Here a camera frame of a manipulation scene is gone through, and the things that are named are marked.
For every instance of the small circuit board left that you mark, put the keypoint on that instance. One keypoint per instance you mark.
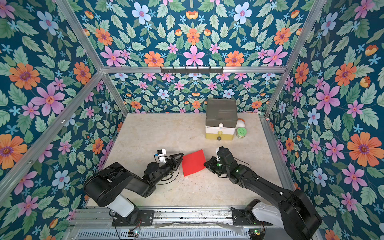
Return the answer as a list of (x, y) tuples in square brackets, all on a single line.
[(133, 233)]

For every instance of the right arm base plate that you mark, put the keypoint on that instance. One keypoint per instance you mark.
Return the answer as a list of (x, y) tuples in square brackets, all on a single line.
[(242, 218)]

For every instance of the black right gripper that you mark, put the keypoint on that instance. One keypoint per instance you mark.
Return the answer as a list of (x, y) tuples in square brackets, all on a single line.
[(214, 165)]

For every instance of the aluminium front rail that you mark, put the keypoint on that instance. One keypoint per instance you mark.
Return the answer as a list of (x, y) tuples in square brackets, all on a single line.
[(197, 216)]

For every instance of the small circuit board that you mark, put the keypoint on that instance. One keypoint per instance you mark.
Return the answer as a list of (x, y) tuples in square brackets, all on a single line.
[(256, 232), (133, 233)]

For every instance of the small circuit board right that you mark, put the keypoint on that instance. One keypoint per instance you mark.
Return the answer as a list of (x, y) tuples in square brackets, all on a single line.
[(256, 232)]

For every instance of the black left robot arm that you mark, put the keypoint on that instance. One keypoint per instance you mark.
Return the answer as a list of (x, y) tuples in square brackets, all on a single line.
[(106, 186)]

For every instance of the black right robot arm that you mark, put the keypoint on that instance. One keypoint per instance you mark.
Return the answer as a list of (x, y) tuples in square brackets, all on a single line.
[(290, 210)]

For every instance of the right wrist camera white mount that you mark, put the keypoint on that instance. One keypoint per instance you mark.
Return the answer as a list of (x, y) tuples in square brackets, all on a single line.
[(217, 151)]

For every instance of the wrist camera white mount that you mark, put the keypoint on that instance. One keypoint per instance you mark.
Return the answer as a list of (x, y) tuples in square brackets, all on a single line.
[(161, 155), (217, 151)]

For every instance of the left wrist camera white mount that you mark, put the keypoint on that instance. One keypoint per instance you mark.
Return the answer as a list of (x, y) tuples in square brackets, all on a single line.
[(161, 155)]

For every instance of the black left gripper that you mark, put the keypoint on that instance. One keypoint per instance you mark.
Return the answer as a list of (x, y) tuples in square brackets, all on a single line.
[(171, 164)]

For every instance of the green lidded jar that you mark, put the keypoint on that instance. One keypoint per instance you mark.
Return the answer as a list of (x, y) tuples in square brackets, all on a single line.
[(241, 132)]

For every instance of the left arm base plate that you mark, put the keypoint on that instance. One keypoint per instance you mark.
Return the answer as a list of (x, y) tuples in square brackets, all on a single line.
[(138, 218)]

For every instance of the small three-drawer cabinet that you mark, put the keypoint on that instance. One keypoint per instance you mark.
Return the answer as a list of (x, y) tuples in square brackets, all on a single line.
[(221, 119)]

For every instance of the white orange object behind cabinet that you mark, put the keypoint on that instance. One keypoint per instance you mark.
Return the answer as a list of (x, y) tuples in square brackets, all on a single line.
[(240, 123)]

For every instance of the black hook rail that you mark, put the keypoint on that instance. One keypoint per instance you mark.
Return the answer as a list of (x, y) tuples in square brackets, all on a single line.
[(191, 70)]

